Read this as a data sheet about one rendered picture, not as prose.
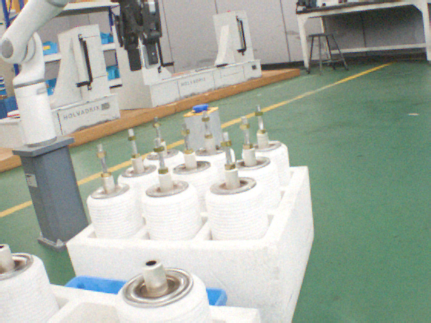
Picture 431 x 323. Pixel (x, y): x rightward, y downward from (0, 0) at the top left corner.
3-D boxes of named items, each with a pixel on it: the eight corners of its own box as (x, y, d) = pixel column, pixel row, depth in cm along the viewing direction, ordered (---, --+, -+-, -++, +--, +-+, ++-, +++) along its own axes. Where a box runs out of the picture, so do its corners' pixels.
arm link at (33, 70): (21, 32, 117) (31, 88, 121) (-4, 34, 109) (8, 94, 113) (41, 25, 113) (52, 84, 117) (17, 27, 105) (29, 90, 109)
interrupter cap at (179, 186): (146, 188, 78) (145, 184, 78) (188, 181, 79) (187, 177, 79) (145, 202, 71) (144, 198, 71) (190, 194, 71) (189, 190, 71)
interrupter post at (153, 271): (142, 295, 42) (135, 268, 42) (153, 283, 45) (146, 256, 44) (163, 298, 41) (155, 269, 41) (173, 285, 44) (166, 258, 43)
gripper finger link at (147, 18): (139, 1, 62) (142, 39, 64) (145, 1, 60) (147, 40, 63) (155, -1, 63) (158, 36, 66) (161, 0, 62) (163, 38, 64)
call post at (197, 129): (204, 229, 118) (183, 116, 111) (212, 218, 125) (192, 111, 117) (228, 228, 116) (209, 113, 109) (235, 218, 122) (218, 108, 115)
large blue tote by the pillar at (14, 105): (-7, 131, 499) (-14, 102, 490) (20, 122, 530) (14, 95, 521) (10, 130, 469) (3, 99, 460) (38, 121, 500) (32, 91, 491)
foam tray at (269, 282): (91, 322, 80) (65, 243, 76) (167, 238, 116) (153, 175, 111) (286, 340, 67) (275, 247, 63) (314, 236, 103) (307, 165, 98)
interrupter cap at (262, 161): (250, 158, 87) (250, 154, 86) (279, 161, 81) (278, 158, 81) (222, 169, 82) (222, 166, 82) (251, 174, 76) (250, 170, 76)
